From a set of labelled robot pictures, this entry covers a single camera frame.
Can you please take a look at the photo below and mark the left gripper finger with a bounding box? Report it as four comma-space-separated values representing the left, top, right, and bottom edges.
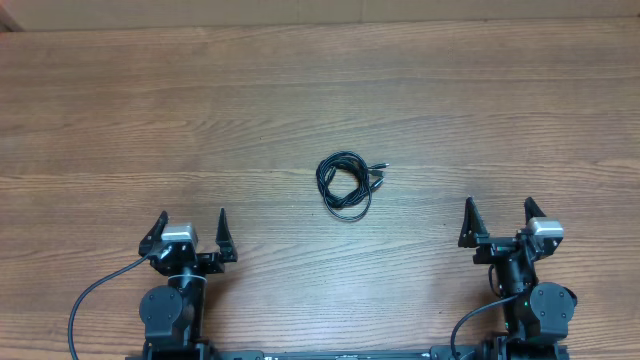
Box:
138, 211, 169, 257
215, 208, 238, 263

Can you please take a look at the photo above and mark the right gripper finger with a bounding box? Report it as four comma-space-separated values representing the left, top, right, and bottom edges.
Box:
524, 197, 546, 224
458, 197, 489, 248

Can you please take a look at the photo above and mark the black cable bundle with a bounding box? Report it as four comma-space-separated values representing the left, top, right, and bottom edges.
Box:
315, 150, 390, 223

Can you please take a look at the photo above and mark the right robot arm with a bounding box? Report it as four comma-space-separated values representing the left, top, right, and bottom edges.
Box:
450, 197, 578, 359

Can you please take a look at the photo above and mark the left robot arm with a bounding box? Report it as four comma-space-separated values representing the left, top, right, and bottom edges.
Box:
138, 210, 238, 360

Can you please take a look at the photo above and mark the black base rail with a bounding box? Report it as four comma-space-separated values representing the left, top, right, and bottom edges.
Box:
213, 345, 486, 360

